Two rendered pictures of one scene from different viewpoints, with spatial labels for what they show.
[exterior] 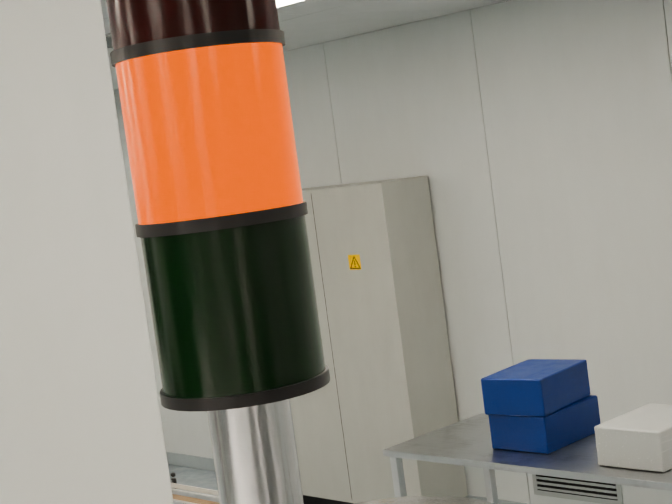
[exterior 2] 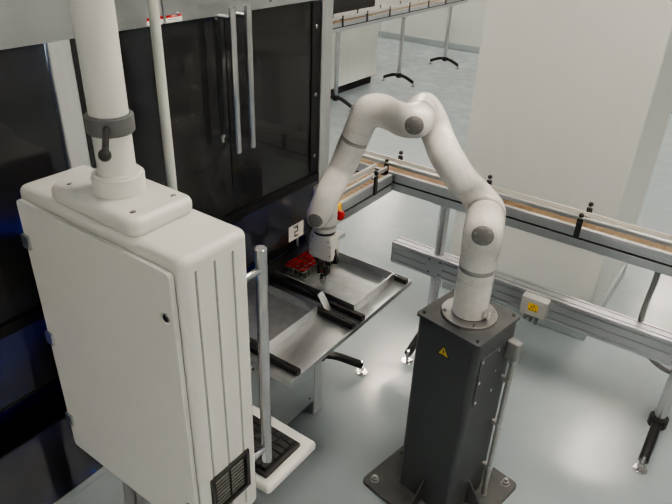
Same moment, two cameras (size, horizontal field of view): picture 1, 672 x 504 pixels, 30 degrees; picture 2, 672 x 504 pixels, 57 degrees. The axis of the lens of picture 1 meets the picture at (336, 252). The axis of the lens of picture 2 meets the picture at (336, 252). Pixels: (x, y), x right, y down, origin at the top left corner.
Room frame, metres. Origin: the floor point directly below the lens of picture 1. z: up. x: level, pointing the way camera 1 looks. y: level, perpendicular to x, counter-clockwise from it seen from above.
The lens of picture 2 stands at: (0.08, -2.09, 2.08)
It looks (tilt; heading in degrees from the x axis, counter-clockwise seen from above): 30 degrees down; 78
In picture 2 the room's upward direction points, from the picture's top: 2 degrees clockwise
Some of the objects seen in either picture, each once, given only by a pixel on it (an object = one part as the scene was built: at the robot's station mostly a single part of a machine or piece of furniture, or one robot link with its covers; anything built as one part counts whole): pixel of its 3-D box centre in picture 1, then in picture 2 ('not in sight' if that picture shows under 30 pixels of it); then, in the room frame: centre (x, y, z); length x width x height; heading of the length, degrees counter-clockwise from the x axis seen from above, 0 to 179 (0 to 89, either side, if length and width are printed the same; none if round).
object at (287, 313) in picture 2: not in sight; (252, 309); (0.18, -0.41, 0.90); 0.34 x 0.26 x 0.04; 133
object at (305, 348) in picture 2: not in sight; (301, 301); (0.35, -0.34, 0.87); 0.70 x 0.48 x 0.02; 43
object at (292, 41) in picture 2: not in sight; (276, 104); (0.30, -0.16, 1.51); 0.43 x 0.01 x 0.59; 43
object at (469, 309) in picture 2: not in sight; (472, 291); (0.91, -0.49, 0.95); 0.19 x 0.19 x 0.18
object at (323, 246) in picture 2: not in sight; (324, 242); (0.44, -0.25, 1.05); 0.10 x 0.08 x 0.11; 133
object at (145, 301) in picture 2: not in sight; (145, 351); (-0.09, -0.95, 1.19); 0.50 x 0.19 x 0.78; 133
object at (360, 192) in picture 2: not in sight; (341, 196); (0.64, 0.38, 0.92); 0.69 x 0.16 x 0.16; 43
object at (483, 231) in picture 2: not in sight; (481, 240); (0.90, -0.52, 1.16); 0.19 x 0.12 x 0.24; 63
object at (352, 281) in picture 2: not in sight; (335, 276); (0.49, -0.24, 0.90); 0.34 x 0.26 x 0.04; 133
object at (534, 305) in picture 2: not in sight; (534, 305); (1.48, 0.00, 0.50); 0.12 x 0.05 x 0.09; 133
